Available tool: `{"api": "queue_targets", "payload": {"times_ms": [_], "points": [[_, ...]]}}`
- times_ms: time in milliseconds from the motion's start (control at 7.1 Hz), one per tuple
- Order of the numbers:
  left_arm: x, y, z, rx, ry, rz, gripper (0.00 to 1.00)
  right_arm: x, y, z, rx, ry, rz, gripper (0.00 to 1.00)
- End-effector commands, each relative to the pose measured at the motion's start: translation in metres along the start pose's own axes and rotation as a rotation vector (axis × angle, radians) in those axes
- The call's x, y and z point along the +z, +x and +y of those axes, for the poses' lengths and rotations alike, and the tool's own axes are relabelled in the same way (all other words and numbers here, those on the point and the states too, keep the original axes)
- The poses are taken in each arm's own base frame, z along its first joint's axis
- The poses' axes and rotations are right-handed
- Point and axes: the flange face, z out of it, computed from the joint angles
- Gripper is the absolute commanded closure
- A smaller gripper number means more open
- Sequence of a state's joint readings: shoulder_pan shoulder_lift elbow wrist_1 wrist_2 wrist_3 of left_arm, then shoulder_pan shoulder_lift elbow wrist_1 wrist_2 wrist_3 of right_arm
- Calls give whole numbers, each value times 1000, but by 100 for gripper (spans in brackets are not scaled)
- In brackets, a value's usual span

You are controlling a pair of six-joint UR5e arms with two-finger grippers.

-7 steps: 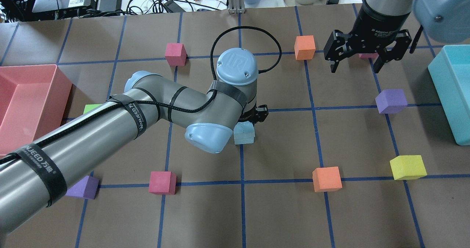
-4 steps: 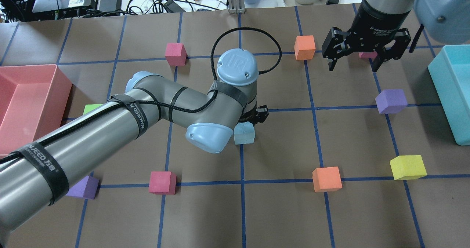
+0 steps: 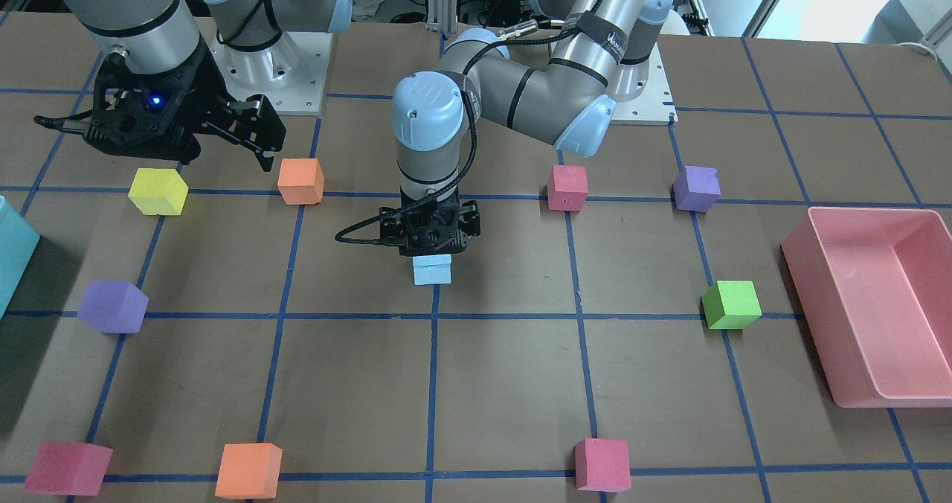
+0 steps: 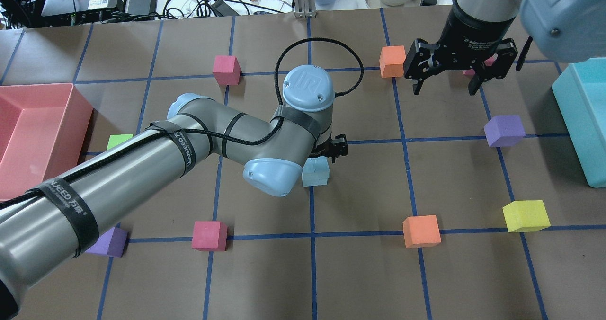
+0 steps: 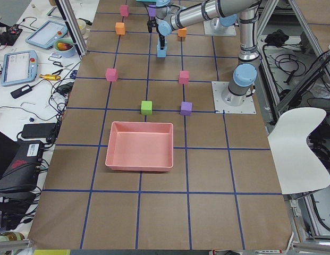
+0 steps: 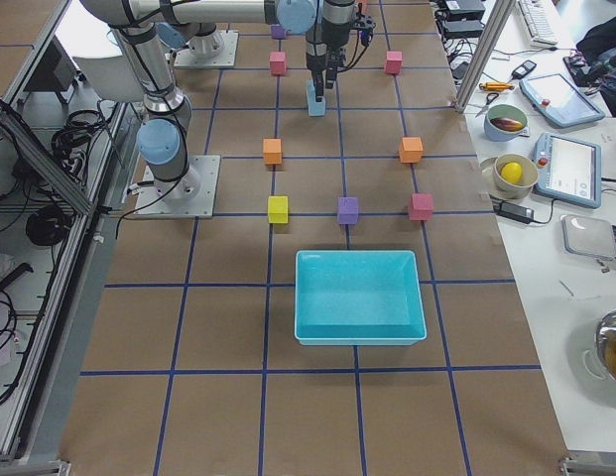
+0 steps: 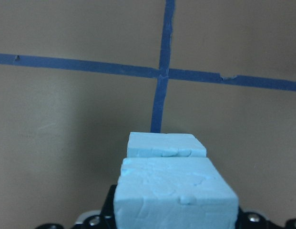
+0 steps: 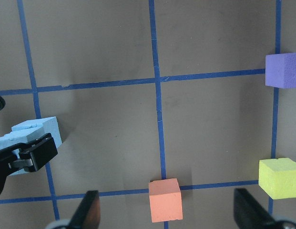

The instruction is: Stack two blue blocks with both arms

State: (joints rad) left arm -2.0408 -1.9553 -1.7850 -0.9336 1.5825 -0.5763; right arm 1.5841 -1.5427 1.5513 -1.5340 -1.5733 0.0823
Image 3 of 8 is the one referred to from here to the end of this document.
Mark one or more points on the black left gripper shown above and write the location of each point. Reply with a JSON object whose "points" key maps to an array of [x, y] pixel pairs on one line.
{"points": [[470, 220]]}

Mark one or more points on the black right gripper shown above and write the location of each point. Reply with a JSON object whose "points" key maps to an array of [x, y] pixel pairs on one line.
{"points": [[202, 86]]}

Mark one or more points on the light blue block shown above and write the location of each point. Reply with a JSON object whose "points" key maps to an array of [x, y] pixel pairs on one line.
{"points": [[432, 275], [427, 261]]}

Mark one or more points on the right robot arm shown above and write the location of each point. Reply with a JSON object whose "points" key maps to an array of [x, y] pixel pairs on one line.
{"points": [[159, 35]]}

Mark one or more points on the pink block near left arm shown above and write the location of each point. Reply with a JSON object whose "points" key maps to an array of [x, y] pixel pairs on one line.
{"points": [[602, 465]]}

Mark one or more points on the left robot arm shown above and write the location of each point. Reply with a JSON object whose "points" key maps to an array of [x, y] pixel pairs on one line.
{"points": [[600, 58]]}

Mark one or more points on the yellow foam block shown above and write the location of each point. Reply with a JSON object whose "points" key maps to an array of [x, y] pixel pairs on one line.
{"points": [[158, 191]]}

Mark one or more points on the orange block near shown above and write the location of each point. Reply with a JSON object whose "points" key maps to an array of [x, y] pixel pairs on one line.
{"points": [[301, 181]]}

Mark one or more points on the orange block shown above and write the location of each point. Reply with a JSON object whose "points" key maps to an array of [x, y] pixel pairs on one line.
{"points": [[301, 181], [249, 471]]}

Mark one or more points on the dark pink block front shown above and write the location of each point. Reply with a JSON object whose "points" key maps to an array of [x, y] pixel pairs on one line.
{"points": [[567, 188]]}

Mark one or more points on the teal plastic bin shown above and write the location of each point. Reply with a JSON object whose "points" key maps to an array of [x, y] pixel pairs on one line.
{"points": [[18, 243]]}

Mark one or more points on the purple block near tray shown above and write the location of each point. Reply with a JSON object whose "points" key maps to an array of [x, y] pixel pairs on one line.
{"points": [[696, 188]]}

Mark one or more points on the orange block far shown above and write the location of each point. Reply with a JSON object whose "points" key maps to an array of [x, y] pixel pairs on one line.
{"points": [[249, 471]]}

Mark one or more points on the green foam block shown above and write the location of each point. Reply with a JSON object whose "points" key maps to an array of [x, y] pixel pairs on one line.
{"points": [[731, 305]]}

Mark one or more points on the dark pink block far corner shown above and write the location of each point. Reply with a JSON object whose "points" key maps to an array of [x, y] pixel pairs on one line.
{"points": [[68, 469]]}

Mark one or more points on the pink plastic tray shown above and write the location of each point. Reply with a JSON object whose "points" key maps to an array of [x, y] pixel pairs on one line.
{"points": [[875, 287]]}

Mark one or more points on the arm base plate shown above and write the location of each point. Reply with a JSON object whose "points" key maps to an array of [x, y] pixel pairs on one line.
{"points": [[642, 93], [292, 73]]}

